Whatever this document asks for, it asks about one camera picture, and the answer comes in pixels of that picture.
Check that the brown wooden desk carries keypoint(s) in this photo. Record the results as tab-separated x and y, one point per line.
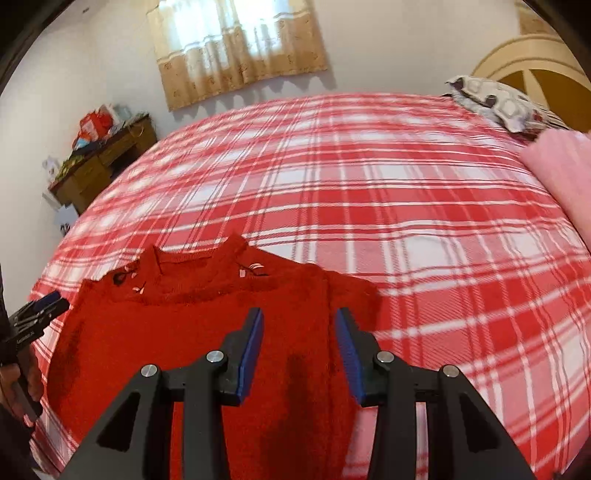
101	166

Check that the person's left hand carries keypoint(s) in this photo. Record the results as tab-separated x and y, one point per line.
33	378

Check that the grey patterned pillow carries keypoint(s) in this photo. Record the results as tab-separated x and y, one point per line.
498	106

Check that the red plaid bed sheet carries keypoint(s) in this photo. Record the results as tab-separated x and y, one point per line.
369	184

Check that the red gift box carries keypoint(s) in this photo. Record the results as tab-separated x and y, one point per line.
94	127

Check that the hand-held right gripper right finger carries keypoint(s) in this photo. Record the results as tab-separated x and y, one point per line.
351	360

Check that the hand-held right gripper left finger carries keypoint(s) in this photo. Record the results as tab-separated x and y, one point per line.
249	360

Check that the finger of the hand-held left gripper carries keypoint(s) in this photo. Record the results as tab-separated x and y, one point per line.
46	300
53	311

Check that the cream wooden bed headboard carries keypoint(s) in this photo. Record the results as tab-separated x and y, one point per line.
545	60

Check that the white paper bag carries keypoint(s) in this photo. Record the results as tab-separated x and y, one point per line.
65	221

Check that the person's left forearm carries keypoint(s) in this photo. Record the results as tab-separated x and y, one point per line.
11	443

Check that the beige floral window curtain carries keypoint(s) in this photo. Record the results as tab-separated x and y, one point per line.
240	60
531	21

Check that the red embroidered knit sweater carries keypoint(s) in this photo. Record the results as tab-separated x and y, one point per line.
184	332

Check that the pink floral pillow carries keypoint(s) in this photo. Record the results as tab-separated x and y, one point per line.
563	184

